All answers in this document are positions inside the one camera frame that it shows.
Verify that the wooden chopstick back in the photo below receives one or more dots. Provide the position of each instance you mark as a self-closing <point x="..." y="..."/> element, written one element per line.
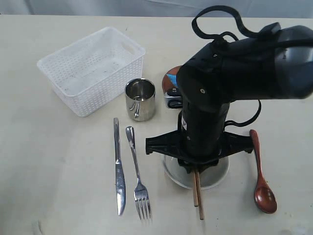
<point x="201" y="213"/>

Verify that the white ceramic bowl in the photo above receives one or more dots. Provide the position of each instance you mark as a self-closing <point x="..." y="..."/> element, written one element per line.
<point x="209" y="178"/>

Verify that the white perforated plastic basket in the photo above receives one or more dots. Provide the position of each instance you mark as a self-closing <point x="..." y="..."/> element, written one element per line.
<point x="94" y="70"/>

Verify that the silver table knife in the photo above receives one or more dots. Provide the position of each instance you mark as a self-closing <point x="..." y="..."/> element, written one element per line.
<point x="119" y="174"/>

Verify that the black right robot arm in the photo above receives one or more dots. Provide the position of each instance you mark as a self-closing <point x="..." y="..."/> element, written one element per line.
<point x="277" y="67"/>

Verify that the wooden handled metal scoop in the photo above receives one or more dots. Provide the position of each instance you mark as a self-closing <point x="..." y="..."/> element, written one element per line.
<point x="264" y="197"/>

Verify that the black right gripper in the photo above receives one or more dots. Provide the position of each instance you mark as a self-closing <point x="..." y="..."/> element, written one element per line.
<point x="200" y="139"/>

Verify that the blue snack bag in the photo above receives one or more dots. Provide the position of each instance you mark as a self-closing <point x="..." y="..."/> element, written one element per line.
<point x="172" y="79"/>

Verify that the silver fork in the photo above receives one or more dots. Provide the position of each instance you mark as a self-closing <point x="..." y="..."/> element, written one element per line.
<point x="141" y="196"/>

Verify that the brown round plate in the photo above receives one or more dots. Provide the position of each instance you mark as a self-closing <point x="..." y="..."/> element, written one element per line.
<point x="166" y="83"/>

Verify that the stainless steel cup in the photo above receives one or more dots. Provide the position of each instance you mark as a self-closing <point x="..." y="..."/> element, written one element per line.
<point x="140" y="94"/>

